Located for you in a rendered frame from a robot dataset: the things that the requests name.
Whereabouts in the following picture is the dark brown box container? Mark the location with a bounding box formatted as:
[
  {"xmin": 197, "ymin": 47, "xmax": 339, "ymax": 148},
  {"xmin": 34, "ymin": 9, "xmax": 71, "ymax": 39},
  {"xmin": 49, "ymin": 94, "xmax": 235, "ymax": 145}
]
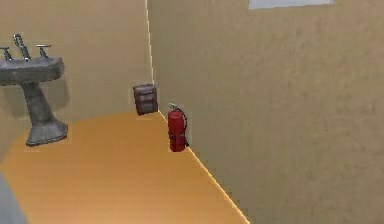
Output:
[{"xmin": 132, "ymin": 83, "xmax": 159, "ymax": 117}]

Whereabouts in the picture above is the red fire extinguisher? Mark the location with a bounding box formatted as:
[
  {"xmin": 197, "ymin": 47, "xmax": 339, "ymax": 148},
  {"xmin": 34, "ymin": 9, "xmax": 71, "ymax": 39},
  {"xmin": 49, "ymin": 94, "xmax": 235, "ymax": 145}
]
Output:
[{"xmin": 167, "ymin": 102, "xmax": 190, "ymax": 153}]

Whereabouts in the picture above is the grey pedestal sink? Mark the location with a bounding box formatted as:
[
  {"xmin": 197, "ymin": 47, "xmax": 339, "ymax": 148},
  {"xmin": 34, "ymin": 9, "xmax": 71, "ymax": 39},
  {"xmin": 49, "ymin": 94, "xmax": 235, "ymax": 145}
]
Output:
[{"xmin": 0, "ymin": 33, "xmax": 69, "ymax": 148}]

